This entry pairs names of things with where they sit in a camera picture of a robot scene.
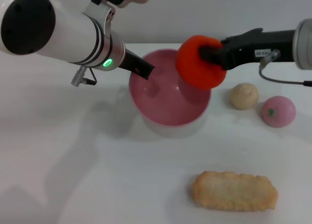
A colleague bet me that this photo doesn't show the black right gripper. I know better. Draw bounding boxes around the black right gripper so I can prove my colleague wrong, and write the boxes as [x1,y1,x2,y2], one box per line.
[199,27,297,72]

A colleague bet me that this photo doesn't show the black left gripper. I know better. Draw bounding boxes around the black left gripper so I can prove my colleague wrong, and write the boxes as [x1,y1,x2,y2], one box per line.
[118,48,156,81]

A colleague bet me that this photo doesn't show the red toy pepper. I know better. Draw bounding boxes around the red toy pepper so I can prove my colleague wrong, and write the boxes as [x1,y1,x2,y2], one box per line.
[175,35,228,91]

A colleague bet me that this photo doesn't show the pink plastic bowl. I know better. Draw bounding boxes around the pink plastic bowl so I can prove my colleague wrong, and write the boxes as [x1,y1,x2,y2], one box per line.
[128,49,212,138]

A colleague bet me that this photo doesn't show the beige toy bun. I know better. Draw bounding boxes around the beige toy bun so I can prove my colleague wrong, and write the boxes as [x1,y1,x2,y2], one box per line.
[230,83,259,111]

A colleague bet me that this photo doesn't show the pink toy peach bun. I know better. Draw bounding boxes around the pink toy peach bun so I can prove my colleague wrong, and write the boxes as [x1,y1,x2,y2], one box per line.
[261,95,297,129]

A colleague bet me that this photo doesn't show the golden toy bread slice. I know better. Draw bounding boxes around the golden toy bread slice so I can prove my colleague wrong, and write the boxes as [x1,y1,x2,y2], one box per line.
[191,170,279,212]

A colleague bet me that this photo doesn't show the right wrist cable with plug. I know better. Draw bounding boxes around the right wrist cable with plug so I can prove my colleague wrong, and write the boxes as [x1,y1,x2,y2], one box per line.
[258,49,312,87]

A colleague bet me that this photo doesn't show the wrist cable with plug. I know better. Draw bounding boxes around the wrist cable with plug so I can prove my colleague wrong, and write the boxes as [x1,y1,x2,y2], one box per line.
[70,65,98,86]
[258,49,312,87]

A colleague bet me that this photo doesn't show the left wrist cable with plug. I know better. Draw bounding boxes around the left wrist cable with plug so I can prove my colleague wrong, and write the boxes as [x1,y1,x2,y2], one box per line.
[70,65,98,86]

